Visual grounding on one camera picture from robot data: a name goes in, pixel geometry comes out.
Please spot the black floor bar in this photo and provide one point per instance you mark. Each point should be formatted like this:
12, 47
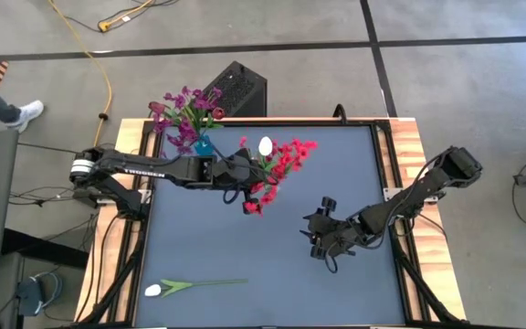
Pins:
44, 249

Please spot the silver metal bracket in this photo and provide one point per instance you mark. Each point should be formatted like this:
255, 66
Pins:
146, 196
387, 194

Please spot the black aluminium table frame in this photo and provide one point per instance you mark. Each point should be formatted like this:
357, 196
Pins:
245, 122

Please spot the white artificial tulip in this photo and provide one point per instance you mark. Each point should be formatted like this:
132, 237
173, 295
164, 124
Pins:
153, 290
265, 146

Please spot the blue glass vase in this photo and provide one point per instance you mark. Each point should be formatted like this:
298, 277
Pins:
203, 147

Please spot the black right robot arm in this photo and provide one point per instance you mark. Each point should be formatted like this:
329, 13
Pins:
409, 201

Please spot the blue-grey table mat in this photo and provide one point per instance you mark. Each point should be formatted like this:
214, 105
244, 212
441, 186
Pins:
245, 247

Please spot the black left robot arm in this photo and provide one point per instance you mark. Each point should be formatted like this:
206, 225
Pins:
144, 166

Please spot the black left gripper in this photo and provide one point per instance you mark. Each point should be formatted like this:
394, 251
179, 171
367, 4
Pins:
235, 171

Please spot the black perforated computer case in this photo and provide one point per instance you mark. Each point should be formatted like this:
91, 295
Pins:
245, 91

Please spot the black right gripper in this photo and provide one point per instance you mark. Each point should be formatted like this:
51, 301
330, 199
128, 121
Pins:
336, 233

